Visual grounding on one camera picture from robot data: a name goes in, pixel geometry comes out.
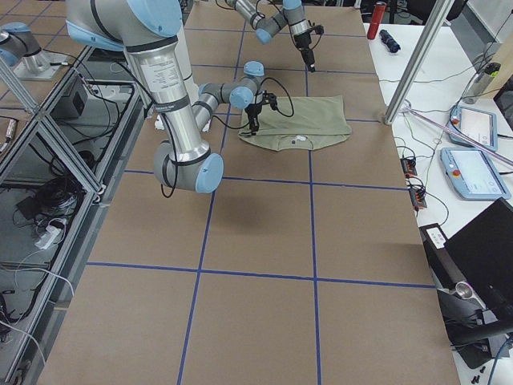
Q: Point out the dark blue folded umbrella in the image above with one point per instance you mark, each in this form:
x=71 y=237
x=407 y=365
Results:
x=388 y=40

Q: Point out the black camera mount wrist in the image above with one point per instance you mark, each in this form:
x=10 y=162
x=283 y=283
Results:
x=317 y=29

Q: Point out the aluminium frame rail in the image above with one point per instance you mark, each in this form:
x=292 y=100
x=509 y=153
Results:
x=65 y=136

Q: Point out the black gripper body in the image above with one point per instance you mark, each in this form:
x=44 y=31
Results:
x=303 y=42
x=253 y=111

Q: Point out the blue teach pendant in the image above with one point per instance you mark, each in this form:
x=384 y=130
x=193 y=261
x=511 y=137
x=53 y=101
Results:
x=480 y=126
x=472 y=175

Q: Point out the blue teach pendant near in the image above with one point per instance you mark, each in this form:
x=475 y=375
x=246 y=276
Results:
x=472 y=175

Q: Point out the olive green long-sleeve shirt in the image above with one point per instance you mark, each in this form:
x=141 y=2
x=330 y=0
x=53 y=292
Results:
x=320 y=119

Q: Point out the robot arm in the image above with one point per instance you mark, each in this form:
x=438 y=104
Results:
x=291 y=15
x=147 y=32

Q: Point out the red cylindrical bottle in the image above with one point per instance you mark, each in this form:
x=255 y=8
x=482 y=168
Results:
x=376 y=19

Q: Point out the blue teach pendant far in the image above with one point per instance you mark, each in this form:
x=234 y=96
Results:
x=480 y=126

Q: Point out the grey aluminium frame post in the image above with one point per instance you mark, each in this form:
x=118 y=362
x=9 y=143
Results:
x=430 y=31

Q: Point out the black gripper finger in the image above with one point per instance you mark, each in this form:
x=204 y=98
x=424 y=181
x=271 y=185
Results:
x=309 y=60
x=253 y=124

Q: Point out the black laptop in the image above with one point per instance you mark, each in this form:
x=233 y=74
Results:
x=473 y=269

